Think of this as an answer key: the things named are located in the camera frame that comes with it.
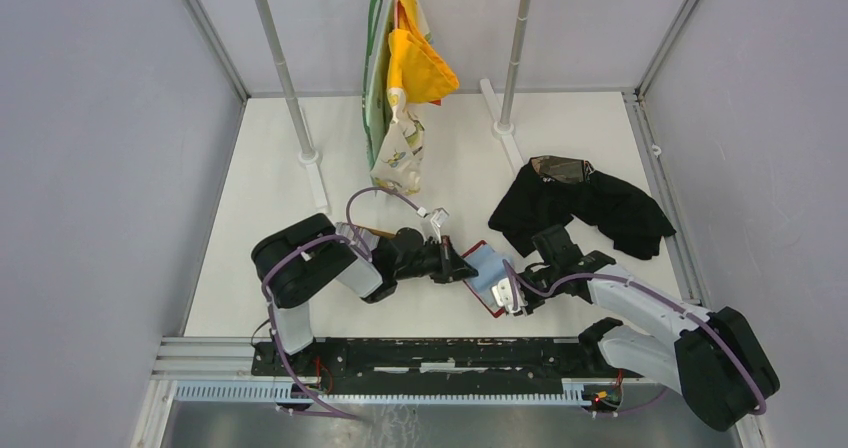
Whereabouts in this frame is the white slotted cable duct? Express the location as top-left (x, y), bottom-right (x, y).
top-left (173, 381), bottom-right (591, 407)

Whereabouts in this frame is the black shirt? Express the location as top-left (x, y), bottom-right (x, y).
top-left (488, 155), bottom-right (676, 260)

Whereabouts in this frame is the left metal rack pole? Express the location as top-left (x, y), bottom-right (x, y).
top-left (254, 0), bottom-right (330, 214)

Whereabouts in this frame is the green hanging cloth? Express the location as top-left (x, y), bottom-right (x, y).
top-left (361, 0), bottom-right (394, 168)

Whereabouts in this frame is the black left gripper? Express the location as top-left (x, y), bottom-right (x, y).
top-left (395, 234), bottom-right (478, 283)

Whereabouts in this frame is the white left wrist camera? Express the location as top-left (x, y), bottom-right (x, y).
top-left (417, 207), bottom-right (450, 240)

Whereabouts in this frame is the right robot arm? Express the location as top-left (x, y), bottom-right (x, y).
top-left (511, 226), bottom-right (780, 431)

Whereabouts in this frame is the metal rack pole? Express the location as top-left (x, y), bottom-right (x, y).
top-left (479, 0), bottom-right (532, 174)
top-left (254, 0), bottom-right (330, 214)

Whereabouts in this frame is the yellow floral hanging cloth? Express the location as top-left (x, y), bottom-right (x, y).
top-left (370, 0), bottom-right (459, 195)

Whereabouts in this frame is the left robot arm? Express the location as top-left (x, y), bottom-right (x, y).
top-left (250, 213), bottom-right (478, 376)

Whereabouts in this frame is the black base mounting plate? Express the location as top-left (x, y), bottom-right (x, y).
top-left (251, 338), bottom-right (636, 396)

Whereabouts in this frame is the right metal rack pole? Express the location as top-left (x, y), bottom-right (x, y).
top-left (479, 0), bottom-right (532, 174)

